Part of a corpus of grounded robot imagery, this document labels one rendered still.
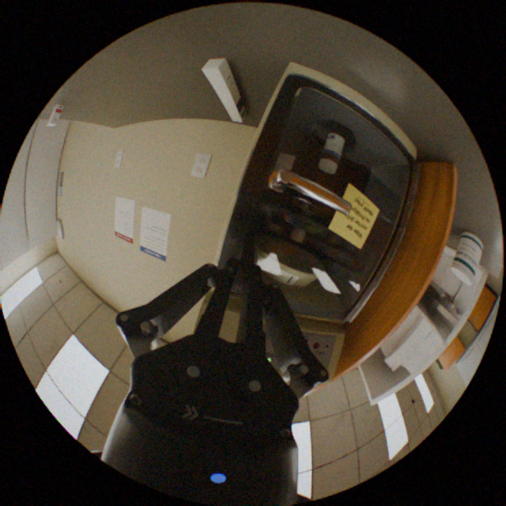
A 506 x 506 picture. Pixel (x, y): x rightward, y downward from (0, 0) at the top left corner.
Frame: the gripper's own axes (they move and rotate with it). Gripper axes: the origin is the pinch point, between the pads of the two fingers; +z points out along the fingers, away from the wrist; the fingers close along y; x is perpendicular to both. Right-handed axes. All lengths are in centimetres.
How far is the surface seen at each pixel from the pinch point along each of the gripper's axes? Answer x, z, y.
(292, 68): 34.5, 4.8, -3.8
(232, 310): -10.3, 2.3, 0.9
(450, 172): 34.4, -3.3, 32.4
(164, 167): 11, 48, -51
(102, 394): -134, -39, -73
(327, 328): -10.0, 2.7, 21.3
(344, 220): 10.0, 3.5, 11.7
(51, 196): -26, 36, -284
